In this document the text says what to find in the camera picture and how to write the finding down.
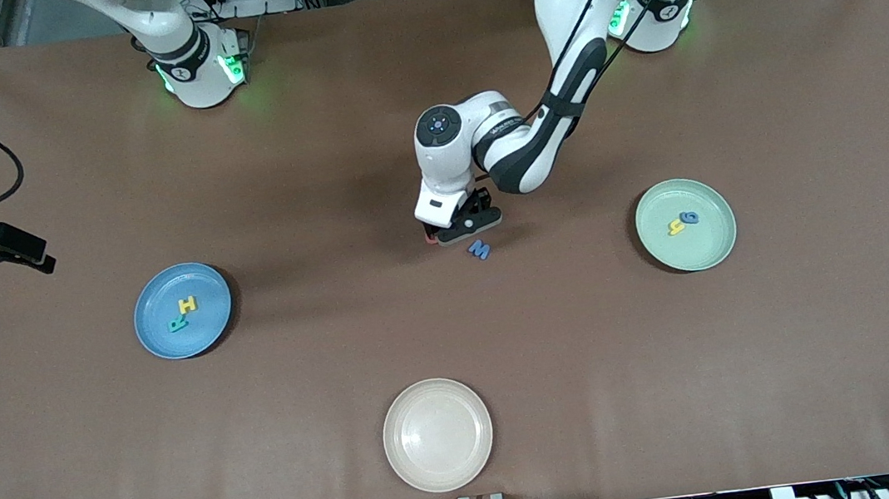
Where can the dark blue foam letter W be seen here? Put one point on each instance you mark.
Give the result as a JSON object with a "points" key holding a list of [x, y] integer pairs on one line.
{"points": [[479, 250]]}

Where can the pink foam letter Q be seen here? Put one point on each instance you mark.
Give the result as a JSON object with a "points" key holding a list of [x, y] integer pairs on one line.
{"points": [[431, 240]]}

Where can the teal foam letter R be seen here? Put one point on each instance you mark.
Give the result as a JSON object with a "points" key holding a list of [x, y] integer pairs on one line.
{"points": [[177, 322]]}

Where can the yellow foam uppercase H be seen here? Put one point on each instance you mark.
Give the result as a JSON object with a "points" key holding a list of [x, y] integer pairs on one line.
{"points": [[188, 305]]}

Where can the yellow foam lowercase h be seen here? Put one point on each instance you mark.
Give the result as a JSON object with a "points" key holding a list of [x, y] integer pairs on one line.
{"points": [[676, 228]]}

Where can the blue foam lowercase g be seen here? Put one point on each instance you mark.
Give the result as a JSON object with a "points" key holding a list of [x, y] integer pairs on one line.
{"points": [[692, 215]]}

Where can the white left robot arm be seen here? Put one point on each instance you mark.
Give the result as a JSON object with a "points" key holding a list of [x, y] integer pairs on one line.
{"points": [[525, 148]]}

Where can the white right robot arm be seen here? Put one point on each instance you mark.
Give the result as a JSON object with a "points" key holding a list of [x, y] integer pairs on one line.
{"points": [[180, 62]]}

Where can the blue plate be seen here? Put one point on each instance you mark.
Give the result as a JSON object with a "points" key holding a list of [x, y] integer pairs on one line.
{"points": [[171, 343]]}

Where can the green plate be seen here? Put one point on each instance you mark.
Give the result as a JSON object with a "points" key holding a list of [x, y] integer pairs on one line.
{"points": [[687, 251]]}

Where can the beige plate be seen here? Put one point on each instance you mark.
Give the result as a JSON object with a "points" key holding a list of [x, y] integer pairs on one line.
{"points": [[438, 434]]}

